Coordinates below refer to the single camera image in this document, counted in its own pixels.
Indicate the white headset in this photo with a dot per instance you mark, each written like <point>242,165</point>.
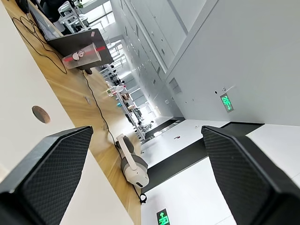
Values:
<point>132,161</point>

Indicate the clear plastic cup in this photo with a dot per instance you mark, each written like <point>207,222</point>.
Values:
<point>82,57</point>

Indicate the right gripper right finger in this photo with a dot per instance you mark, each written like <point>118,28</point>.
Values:
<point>246,173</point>

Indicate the green exit sign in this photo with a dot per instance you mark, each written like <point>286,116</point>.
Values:
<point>227,102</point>
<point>163,216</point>

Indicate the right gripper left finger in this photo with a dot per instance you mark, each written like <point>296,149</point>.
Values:
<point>49,178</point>

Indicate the black laptop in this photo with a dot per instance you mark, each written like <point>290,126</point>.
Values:
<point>82,45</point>

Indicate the open laptop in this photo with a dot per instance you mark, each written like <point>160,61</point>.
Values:
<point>43,24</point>

